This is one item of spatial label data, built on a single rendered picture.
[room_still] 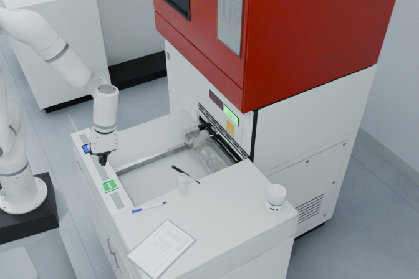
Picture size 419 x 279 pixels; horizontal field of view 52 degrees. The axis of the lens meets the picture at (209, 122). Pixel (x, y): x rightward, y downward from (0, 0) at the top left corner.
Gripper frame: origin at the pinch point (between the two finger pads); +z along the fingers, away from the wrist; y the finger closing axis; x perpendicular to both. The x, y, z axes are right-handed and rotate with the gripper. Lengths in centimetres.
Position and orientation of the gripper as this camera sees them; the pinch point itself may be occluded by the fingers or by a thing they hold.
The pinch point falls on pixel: (102, 159)
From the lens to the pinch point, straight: 168.4
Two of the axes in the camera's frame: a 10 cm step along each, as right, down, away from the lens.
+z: -1.8, 8.2, 5.5
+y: -8.4, 1.6, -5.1
